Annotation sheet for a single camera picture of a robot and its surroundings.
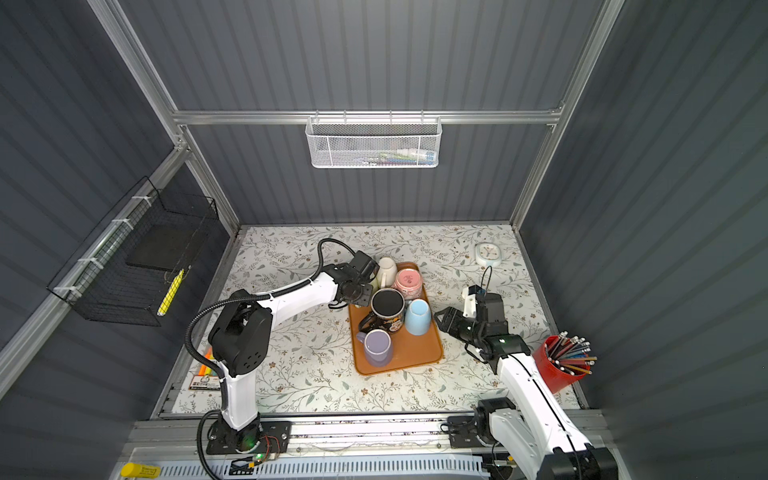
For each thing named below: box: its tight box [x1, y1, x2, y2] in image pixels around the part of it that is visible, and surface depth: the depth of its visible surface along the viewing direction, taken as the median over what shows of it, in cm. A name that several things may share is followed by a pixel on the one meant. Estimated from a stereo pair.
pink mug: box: [392, 268, 423, 300], surface depth 93 cm
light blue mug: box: [405, 298, 431, 336], surface depth 88 cm
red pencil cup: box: [533, 335, 597, 394], surface depth 75 cm
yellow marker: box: [121, 462, 161, 478], surface depth 65 cm
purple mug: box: [357, 328, 392, 367], surface depth 83 cm
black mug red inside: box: [358, 288, 405, 333], surface depth 87 cm
